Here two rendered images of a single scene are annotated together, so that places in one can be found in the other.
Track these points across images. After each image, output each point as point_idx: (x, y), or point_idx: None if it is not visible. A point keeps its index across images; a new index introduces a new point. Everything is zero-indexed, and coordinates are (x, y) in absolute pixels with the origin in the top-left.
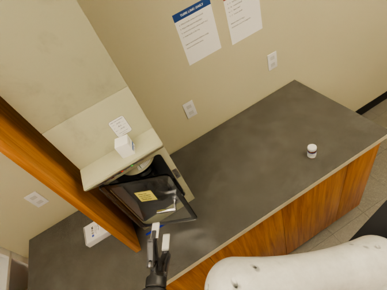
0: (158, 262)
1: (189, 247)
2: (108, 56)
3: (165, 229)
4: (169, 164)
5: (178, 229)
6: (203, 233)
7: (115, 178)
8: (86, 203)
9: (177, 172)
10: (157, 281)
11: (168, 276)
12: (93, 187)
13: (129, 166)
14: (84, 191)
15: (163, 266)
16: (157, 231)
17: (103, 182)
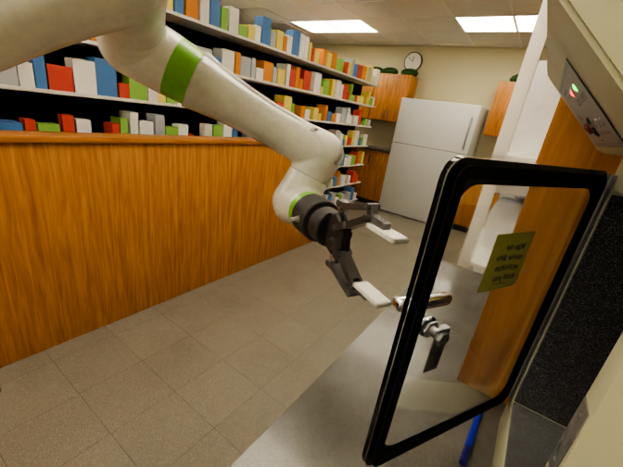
0: (338, 223)
1: (345, 410)
2: None
3: (447, 436)
4: (615, 352)
5: (412, 449)
6: (326, 459)
7: (620, 188)
8: (556, 149)
9: (569, 438)
10: (320, 210)
11: (353, 349)
12: (553, 81)
13: (564, 72)
14: (613, 157)
15: (334, 245)
16: (379, 229)
17: (570, 104)
